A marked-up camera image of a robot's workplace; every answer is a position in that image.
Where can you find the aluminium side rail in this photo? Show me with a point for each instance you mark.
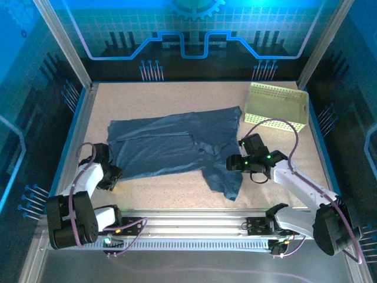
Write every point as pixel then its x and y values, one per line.
pixel 85 112

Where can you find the grey metal plate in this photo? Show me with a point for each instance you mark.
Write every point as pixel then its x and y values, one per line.
pixel 191 262

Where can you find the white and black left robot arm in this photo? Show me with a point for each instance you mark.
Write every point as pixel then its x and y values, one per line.
pixel 88 179

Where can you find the aluminium frame rail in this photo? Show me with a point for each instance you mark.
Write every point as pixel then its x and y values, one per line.
pixel 191 221

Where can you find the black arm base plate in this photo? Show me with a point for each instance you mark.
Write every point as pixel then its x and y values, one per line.
pixel 132 224
pixel 256 225

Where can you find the blue t-shirt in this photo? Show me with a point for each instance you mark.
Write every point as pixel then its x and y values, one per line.
pixel 165 147

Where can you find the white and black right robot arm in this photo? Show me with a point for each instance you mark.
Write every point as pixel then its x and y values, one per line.
pixel 303 185

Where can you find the pale green perforated basket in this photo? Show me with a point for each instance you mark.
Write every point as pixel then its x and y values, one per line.
pixel 277 100

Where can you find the aluminium frame post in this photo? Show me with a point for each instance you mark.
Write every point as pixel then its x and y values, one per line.
pixel 64 44
pixel 324 44

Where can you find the small black controller board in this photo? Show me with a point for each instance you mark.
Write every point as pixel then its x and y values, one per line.
pixel 277 249
pixel 116 244

